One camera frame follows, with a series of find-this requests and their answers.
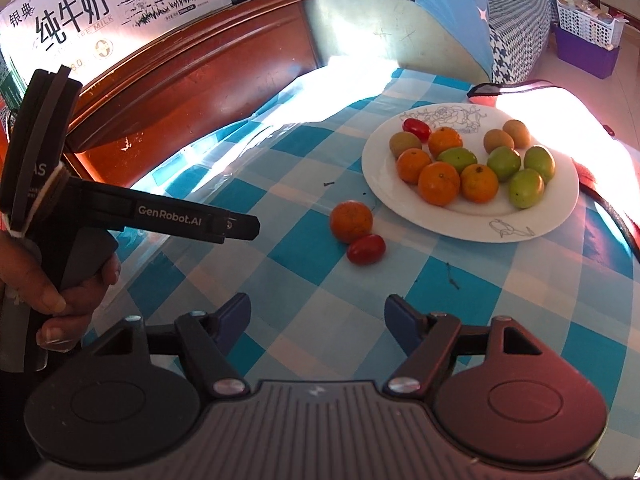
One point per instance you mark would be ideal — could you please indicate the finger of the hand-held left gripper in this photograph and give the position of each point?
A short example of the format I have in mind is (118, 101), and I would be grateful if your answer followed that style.
(242, 227)

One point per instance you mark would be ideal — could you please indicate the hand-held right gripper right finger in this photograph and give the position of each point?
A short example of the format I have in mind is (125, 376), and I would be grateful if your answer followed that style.
(400, 320)

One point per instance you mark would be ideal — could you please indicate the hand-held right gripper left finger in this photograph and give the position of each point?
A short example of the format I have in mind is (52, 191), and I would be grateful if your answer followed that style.
(235, 315)

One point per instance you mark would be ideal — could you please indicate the red cherry tomato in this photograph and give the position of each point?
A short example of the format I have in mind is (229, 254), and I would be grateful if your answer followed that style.
(417, 129)
(366, 249)

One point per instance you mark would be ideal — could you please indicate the orange tangerine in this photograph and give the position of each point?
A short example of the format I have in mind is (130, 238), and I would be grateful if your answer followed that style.
(445, 141)
(479, 183)
(351, 221)
(439, 183)
(412, 165)

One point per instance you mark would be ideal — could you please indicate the white plate with line drawings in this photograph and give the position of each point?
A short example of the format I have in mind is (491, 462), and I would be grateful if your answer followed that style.
(450, 220)

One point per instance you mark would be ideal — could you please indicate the green jujube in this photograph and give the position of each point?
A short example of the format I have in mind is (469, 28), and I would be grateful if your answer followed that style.
(525, 188)
(540, 162)
(457, 159)
(504, 162)

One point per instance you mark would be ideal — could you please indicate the brown kiwi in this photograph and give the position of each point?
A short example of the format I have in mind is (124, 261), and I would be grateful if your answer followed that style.
(518, 132)
(404, 143)
(498, 141)

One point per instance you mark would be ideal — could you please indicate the person's left hand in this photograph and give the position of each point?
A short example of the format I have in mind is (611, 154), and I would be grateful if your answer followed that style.
(30, 265)

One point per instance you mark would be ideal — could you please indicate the blue white checkered tablecloth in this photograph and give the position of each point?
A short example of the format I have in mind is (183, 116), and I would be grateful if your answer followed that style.
(310, 280)

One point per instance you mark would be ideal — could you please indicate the wooden bed headboard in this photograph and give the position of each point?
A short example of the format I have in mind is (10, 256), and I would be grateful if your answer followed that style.
(200, 80)

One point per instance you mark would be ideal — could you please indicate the white cardboard box cow print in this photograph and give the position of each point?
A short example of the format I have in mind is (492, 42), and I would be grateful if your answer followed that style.
(115, 5)

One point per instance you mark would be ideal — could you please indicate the pale green sofa cushion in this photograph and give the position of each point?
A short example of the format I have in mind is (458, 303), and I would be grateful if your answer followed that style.
(360, 25)

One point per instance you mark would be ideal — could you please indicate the red towel with grey border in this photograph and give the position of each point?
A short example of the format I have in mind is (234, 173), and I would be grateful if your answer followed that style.
(595, 180)

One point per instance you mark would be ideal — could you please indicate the houndstooth sofa cover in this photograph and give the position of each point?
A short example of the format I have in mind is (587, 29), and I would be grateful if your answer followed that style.
(520, 35)

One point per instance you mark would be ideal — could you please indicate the blue plastic storage bin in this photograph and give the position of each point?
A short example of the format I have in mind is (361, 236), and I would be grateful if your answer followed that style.
(585, 57)

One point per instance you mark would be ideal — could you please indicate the white plastic basket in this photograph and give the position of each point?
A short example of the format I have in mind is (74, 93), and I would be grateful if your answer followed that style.
(590, 25)

